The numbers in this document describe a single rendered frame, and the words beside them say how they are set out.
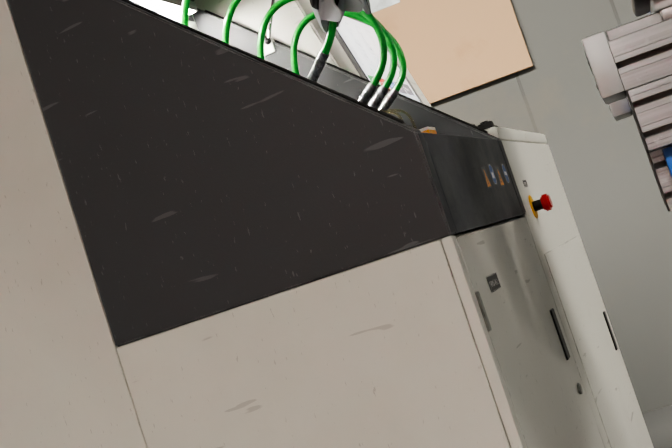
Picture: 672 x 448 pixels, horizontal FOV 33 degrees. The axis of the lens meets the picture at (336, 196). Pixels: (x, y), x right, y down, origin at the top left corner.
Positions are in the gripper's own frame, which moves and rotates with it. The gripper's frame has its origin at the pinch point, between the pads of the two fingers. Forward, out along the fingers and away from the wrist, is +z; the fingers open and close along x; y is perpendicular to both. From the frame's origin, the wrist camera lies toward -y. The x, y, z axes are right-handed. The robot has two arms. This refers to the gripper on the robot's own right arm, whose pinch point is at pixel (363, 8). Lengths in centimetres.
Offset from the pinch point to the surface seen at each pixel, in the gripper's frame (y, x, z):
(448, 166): 9.7, -20.0, 32.9
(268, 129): -11.9, -33.3, 19.4
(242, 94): -14.2, -33.3, 12.9
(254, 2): -31, 37, -19
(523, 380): 10, -19, 68
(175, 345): -38, -33, 46
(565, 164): -2, 224, 30
